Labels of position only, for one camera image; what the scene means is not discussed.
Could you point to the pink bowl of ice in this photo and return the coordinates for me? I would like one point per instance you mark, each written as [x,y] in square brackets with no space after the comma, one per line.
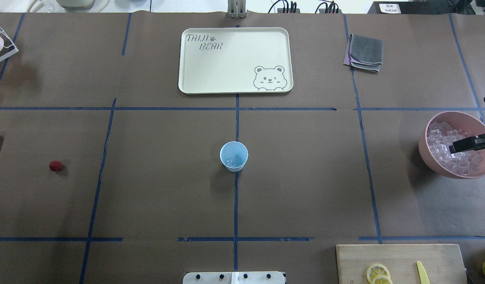
[440,133]

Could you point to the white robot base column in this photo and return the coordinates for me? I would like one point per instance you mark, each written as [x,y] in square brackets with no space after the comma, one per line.
[235,277]

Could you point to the clear ice cube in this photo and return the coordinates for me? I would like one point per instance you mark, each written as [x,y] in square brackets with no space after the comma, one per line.
[230,162]

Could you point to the grey folded cloth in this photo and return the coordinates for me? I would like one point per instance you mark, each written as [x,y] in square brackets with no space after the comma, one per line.
[364,53]

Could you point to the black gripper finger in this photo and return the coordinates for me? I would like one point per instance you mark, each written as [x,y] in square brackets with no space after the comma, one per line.
[474,143]

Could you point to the red strawberry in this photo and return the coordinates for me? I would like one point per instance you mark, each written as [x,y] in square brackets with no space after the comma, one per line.
[55,166]

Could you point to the yellow plastic knife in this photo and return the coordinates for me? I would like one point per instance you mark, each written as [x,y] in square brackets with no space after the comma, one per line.
[423,277]

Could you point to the light blue plastic cup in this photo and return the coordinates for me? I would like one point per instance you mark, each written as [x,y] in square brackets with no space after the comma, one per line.
[235,150]

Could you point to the lemon slices row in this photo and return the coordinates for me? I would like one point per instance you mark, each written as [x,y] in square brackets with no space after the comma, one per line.
[377,273]

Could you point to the aluminium frame post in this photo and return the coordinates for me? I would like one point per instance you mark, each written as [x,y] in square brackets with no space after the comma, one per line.
[236,9]

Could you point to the wooden cutting board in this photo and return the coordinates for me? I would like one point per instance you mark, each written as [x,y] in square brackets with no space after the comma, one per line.
[443,263]

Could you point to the cream bear serving tray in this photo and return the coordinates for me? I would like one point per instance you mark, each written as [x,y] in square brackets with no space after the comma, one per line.
[235,60]

